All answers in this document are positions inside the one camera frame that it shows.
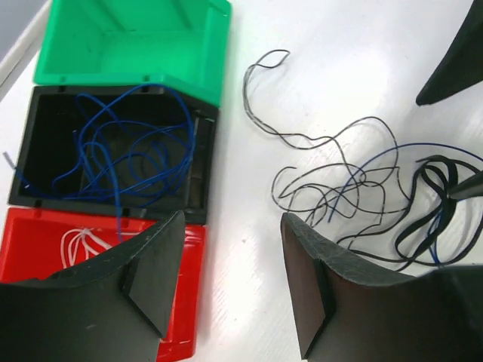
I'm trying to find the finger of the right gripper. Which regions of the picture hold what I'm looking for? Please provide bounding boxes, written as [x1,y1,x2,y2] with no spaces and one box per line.
[416,0,483,106]
[448,176,482,199]

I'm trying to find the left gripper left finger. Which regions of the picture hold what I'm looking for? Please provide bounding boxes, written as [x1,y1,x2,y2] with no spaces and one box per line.
[1,211,186,361]

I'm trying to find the black plastic bin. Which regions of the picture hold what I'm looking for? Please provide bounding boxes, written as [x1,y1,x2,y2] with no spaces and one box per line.
[9,84,220,225]

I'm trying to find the blue wires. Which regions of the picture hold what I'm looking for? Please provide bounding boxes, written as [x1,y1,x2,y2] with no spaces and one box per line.
[2,83,196,242]

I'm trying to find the green plastic bin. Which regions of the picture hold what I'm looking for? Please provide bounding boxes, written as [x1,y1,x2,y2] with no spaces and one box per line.
[34,0,232,106]

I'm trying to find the white wires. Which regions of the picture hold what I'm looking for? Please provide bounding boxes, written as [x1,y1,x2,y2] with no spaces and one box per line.
[60,227,114,269]

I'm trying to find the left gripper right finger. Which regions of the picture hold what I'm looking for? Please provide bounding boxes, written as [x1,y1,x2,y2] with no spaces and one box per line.
[281,213,482,361]

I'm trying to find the blue black wire bundle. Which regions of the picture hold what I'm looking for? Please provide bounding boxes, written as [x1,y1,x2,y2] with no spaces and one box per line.
[243,49,483,265]

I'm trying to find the red plastic bin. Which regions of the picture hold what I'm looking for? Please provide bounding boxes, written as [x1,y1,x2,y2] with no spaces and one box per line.
[1,207,206,361]

